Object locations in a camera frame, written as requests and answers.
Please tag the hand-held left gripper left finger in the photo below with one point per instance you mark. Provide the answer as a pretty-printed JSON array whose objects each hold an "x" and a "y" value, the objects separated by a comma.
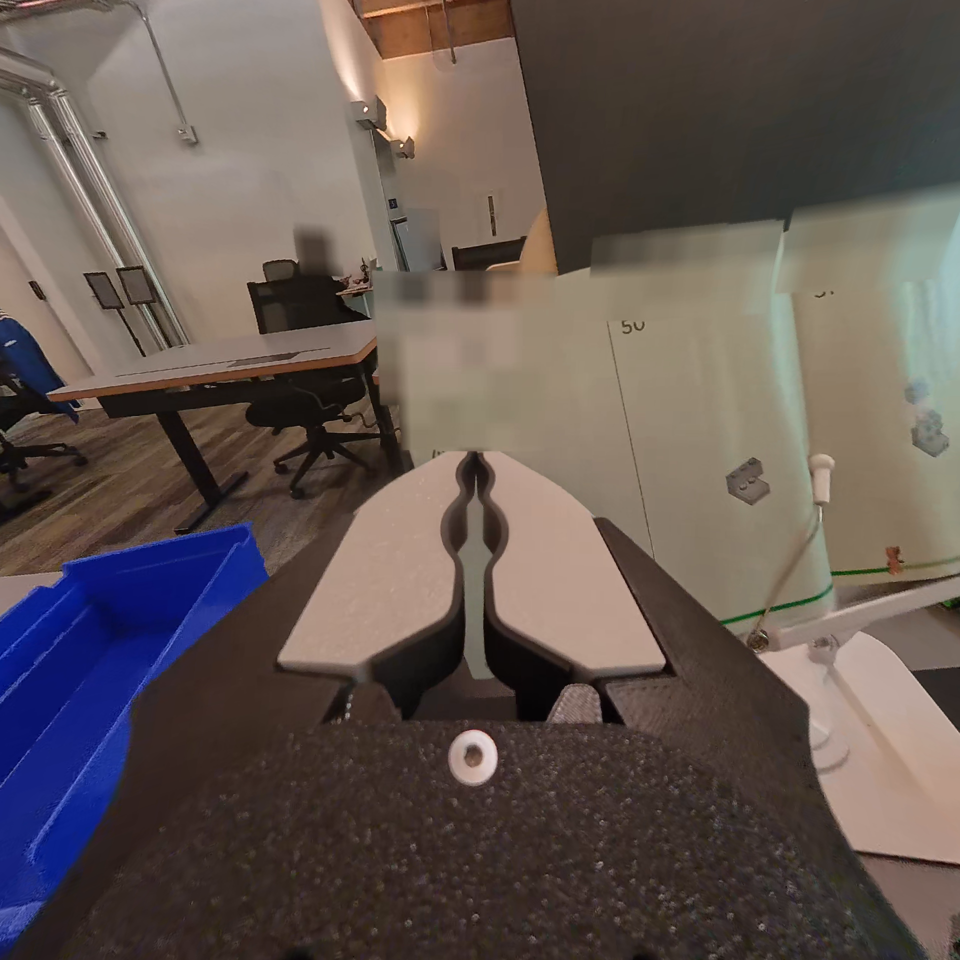
[{"x": 382, "y": 585}]

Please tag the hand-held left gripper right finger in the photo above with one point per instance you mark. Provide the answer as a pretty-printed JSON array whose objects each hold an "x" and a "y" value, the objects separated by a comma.
[{"x": 570, "y": 585}]

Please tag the pale green instruction booklet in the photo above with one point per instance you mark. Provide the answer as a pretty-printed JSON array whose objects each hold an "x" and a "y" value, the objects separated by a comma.
[{"x": 712, "y": 450}]

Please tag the wood-edged office desk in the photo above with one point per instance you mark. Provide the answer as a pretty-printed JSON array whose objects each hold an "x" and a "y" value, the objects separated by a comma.
[{"x": 225, "y": 360}]

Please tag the grey desk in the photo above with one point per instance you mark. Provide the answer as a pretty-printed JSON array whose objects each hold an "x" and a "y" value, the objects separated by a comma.
[{"x": 930, "y": 900}]

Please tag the black office chair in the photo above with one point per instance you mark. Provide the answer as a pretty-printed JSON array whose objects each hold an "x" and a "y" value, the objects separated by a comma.
[
  {"x": 300, "y": 412},
  {"x": 30, "y": 450},
  {"x": 274, "y": 307}
]

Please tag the blue plastic bin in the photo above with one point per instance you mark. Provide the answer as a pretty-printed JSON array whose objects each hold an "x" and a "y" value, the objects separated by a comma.
[{"x": 75, "y": 675}]

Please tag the framed floor sign stand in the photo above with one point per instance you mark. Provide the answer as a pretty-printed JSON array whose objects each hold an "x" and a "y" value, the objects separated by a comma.
[
  {"x": 103, "y": 290},
  {"x": 135, "y": 285}
]

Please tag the blue jacket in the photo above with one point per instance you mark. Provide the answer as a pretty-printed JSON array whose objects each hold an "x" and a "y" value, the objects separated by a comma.
[{"x": 30, "y": 360}]

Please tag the black panel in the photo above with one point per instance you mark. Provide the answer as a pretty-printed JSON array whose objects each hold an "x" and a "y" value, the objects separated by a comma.
[{"x": 712, "y": 112}]

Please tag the wall light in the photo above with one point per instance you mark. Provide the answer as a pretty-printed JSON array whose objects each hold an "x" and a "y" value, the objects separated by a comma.
[
  {"x": 369, "y": 112},
  {"x": 403, "y": 148}
]

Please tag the silver duct pipes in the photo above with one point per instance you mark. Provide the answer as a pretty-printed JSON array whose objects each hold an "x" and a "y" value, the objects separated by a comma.
[{"x": 82, "y": 172}]

